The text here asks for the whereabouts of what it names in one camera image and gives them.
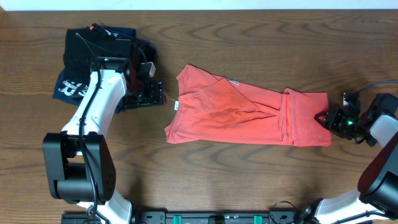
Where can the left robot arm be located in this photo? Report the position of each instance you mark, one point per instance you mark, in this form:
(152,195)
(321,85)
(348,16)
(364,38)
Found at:
(79,166)

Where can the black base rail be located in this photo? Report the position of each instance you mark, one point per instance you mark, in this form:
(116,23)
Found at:
(275,215)

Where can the red t-shirt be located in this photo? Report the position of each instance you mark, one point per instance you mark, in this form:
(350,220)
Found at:
(214,108)

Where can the navy printed folded shirt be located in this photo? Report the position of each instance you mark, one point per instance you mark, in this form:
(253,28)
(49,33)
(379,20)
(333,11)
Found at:
(73,91)

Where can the black folded garment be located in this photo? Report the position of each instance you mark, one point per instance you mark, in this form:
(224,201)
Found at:
(95,47)

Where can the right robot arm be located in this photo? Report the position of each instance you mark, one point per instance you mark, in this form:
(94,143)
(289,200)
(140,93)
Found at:
(375,197)

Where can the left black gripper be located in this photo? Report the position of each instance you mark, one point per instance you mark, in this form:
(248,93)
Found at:
(156,93)

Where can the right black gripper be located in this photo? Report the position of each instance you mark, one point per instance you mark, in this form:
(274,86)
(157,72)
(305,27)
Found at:
(331,122)

